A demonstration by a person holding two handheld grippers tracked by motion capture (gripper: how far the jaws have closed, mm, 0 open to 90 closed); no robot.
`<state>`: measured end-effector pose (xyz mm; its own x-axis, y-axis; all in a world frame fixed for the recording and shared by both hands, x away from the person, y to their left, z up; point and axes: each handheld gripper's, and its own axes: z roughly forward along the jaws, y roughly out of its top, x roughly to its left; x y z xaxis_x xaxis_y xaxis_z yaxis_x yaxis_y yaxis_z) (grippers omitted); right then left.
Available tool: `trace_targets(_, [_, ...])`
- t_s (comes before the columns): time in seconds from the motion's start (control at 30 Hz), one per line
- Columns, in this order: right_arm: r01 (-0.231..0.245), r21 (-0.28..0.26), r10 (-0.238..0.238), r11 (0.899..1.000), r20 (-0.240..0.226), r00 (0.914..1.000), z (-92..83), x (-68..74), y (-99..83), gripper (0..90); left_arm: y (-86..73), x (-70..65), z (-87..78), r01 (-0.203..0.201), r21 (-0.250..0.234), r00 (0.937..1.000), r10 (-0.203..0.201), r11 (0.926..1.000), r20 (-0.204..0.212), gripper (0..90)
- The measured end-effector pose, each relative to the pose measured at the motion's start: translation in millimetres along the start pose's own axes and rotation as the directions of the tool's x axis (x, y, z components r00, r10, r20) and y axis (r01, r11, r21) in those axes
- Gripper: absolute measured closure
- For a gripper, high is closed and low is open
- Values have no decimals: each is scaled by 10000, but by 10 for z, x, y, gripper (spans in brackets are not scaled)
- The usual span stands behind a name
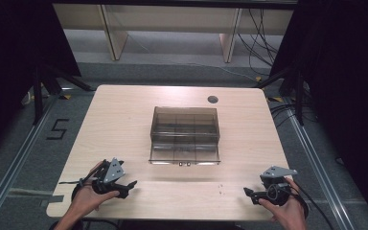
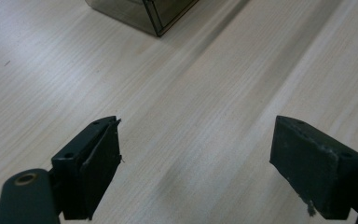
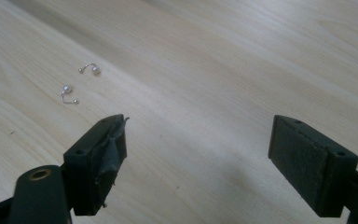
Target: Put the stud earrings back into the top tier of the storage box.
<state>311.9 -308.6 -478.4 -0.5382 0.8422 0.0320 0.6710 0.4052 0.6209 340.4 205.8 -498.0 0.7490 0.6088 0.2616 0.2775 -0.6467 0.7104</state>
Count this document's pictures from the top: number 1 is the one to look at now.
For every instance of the aluminium floor rail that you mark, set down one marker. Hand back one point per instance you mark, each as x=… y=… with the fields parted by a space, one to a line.
x=319 y=169
x=16 y=159

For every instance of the person's left hand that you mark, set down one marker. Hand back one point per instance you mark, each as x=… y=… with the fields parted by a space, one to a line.
x=84 y=199

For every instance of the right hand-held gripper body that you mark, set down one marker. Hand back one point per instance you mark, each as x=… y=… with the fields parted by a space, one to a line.
x=278 y=191

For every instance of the black metal stand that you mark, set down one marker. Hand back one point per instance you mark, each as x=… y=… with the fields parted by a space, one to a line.
x=298 y=96
x=38 y=96

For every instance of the person's right hand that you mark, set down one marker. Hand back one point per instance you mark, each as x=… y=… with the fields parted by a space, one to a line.
x=292 y=214

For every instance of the black curtain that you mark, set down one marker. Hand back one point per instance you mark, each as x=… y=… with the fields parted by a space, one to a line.
x=16 y=64
x=345 y=96

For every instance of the yellow black floor tape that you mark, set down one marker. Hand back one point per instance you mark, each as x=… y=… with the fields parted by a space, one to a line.
x=65 y=96
x=275 y=99

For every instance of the light wooden bench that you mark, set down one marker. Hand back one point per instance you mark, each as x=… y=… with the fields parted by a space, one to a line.
x=172 y=19

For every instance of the smoky transparent plastic organizer box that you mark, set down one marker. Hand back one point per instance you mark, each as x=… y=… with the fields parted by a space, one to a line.
x=185 y=137

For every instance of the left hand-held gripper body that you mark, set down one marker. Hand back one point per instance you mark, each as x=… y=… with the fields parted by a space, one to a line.
x=113 y=172

